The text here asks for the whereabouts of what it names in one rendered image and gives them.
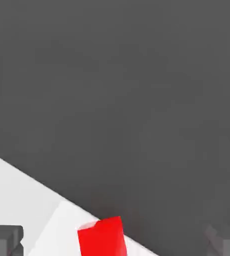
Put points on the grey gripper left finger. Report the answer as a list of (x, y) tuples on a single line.
[(1, 241)]

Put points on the small red cube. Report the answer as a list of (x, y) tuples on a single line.
[(102, 238)]

